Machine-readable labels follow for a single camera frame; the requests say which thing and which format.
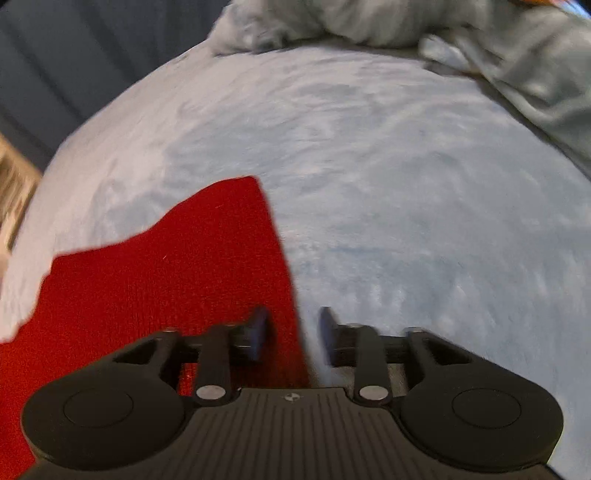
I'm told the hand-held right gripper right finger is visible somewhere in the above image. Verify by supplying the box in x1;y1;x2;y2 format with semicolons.
320;306;481;408

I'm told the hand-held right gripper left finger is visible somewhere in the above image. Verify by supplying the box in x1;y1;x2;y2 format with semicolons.
113;305;271;408

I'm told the red knit sweater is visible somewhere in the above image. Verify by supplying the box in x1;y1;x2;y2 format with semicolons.
0;175;311;480

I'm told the light blue bed sheet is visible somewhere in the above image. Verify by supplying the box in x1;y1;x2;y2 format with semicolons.
0;39;591;398

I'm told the white shelf unit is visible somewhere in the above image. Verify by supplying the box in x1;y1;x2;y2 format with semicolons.
0;134;42;259

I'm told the grey fleece blanket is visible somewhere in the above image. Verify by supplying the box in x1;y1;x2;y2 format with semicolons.
210;0;591;176

